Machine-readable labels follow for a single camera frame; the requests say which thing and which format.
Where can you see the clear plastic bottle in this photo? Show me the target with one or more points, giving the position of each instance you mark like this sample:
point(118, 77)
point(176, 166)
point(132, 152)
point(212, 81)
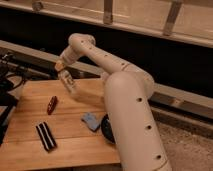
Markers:
point(67, 80)

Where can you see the metal bolt left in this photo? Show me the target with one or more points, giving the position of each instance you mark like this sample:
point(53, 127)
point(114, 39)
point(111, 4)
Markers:
point(37, 5)

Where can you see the red pocket knife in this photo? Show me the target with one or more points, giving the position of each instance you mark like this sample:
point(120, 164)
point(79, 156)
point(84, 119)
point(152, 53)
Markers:
point(51, 105)

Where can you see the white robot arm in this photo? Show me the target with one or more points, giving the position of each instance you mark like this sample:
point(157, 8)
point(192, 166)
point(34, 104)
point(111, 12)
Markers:
point(127, 89)

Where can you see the blue sponge piece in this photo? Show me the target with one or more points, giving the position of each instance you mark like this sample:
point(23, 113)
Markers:
point(91, 121)

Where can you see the metal bracket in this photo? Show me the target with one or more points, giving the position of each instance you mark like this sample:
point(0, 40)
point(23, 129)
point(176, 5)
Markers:
point(108, 12)
point(172, 16)

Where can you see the metal bracket centre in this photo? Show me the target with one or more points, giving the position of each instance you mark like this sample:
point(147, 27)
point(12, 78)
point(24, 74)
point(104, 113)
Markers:
point(108, 12)

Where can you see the wooden board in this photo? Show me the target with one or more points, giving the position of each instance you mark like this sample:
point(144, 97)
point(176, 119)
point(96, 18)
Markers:
point(77, 145)

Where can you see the black round bowl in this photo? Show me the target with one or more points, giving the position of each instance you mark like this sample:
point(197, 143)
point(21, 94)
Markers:
point(106, 129)

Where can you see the metal bracket right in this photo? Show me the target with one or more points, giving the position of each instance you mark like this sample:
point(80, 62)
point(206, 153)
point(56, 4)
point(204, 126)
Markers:
point(172, 16)

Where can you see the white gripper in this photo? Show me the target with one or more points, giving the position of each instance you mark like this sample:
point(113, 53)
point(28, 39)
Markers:
point(59, 66)

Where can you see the black white striped block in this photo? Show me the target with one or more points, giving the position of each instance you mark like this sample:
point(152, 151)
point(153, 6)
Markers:
point(46, 137)

